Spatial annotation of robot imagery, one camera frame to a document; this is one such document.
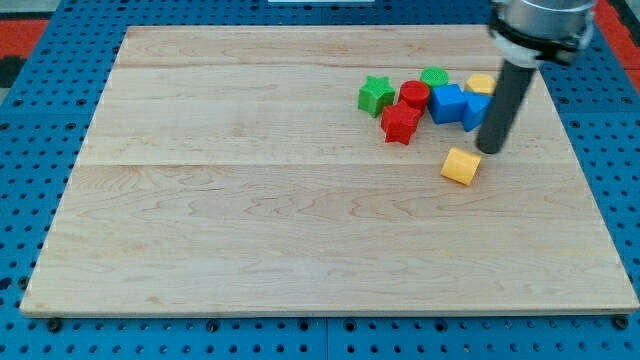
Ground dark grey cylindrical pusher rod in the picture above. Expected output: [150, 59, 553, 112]
[475, 60, 536, 154]

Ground yellow heart block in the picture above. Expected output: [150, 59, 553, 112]
[440, 147, 482, 185]

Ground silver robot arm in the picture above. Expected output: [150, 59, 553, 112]
[475, 0, 596, 154]

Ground yellow hexagon block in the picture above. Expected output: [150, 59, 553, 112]
[464, 73, 497, 96]

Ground blue angular block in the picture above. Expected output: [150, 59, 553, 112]
[462, 91, 492, 132]

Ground blue cube block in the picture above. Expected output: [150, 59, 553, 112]
[429, 84, 466, 124]

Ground green cylinder block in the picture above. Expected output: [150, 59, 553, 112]
[420, 66, 449, 89]

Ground red cylinder block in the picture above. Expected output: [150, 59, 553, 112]
[398, 80, 431, 115]

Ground red star block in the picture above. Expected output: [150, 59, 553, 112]
[381, 101, 422, 145]

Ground green star block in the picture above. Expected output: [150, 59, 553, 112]
[357, 75, 395, 118]

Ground light wooden board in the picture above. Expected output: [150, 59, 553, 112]
[21, 25, 639, 318]

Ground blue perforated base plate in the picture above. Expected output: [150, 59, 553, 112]
[1, 1, 639, 359]

